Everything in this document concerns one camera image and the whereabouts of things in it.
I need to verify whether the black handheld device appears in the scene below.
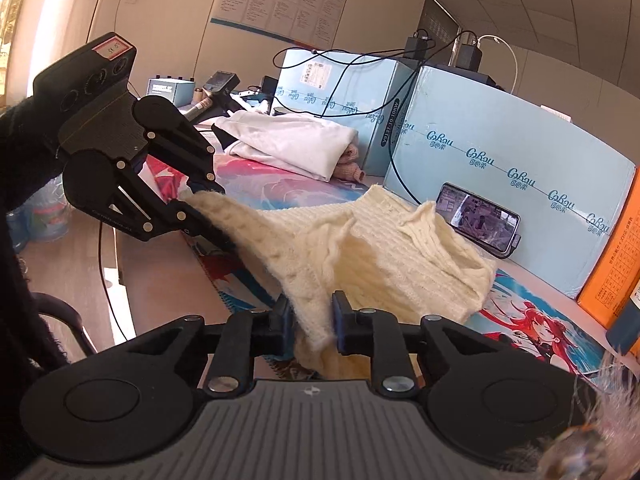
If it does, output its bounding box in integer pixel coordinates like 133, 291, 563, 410
197, 71, 241, 111

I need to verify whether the printed desk mat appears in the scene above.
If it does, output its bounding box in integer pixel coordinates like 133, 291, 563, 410
135, 152, 608, 381

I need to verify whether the black chair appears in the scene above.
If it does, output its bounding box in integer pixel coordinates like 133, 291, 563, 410
35, 292, 98, 356

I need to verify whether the black power adapter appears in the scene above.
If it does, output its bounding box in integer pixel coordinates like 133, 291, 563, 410
452, 42, 483, 68
405, 30, 433, 61

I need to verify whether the cream knitted sweater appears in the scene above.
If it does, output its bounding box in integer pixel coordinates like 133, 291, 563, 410
179, 184, 498, 380

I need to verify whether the pink knitted cloth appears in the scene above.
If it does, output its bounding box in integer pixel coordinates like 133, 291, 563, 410
334, 144, 366, 184

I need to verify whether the black phone stand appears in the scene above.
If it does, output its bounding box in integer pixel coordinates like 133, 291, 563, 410
500, 232, 523, 260

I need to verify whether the white folded cloth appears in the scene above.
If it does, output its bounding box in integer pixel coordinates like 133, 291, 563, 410
212, 109, 359, 182

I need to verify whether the orange cardboard box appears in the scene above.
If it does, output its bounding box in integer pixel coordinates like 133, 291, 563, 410
576, 167, 640, 332

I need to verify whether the person's left forearm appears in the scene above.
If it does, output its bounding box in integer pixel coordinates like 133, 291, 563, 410
0, 97, 68, 216

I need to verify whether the large light blue carton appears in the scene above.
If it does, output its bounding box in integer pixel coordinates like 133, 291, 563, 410
382, 65, 637, 301

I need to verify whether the smartphone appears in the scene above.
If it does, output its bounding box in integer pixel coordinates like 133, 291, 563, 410
436, 182, 521, 256

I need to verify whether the large water bottle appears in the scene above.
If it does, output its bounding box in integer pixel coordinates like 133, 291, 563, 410
22, 175, 71, 243
5, 210, 31, 253

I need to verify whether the grey instrument box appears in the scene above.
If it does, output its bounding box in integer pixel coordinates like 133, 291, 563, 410
147, 77, 196, 108

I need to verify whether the small light blue carton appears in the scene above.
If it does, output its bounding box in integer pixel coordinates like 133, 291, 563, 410
275, 50, 418, 178

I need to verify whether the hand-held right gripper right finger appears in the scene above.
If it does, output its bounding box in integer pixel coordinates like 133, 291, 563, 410
331, 290, 506, 396

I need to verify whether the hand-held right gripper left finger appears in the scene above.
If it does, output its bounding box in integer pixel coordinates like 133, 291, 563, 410
125, 294, 297, 395

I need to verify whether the white charging cable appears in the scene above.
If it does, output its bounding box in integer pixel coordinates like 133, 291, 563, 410
477, 35, 518, 93

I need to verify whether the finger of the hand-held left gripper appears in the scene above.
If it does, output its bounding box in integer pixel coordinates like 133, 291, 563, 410
91, 159, 237, 253
142, 105, 227, 196

